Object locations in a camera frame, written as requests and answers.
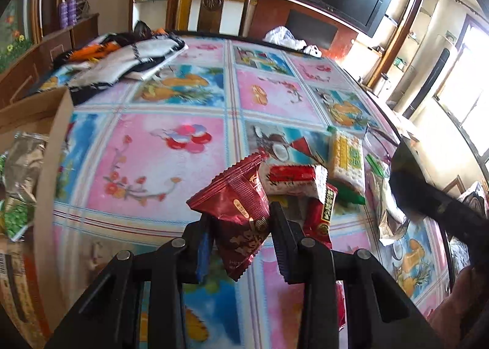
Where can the red long snack packet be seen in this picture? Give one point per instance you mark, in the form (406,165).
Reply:
(319,215)

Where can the purple bottle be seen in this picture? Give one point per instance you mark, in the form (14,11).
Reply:
(63,14)
(72,12)

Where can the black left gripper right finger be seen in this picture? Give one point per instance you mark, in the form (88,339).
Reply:
(379,314)

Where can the dark red snack packet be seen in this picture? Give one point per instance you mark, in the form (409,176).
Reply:
(239,207)

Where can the right purple bottle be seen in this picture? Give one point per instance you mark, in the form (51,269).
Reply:
(72,12)

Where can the flower mural panel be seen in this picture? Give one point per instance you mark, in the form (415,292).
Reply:
(15,41)

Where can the purple rimmed eyeglasses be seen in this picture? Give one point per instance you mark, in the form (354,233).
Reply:
(379,143)

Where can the left purple bottle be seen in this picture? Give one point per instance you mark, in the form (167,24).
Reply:
(63,14)

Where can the silver foil snack packet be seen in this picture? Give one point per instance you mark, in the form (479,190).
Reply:
(391,220)

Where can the wooden cabinet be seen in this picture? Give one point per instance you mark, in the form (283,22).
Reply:
(37,61)

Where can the small green snack packet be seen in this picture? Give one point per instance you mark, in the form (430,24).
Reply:
(18,216)

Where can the cardboard box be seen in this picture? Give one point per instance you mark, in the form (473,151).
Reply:
(33,144)

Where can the black white cloth bag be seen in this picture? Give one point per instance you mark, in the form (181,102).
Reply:
(135,54)

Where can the red white snack packet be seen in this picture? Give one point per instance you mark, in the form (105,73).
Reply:
(294,180)

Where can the colourful patterned tablecloth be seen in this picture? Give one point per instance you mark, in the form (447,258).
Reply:
(139,150)

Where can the white plastic bag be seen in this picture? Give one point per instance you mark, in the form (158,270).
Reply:
(283,36)

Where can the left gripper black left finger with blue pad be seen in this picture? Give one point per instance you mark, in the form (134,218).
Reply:
(107,314)

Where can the yellow cracker packet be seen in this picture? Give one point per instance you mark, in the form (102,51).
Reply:
(346,168)

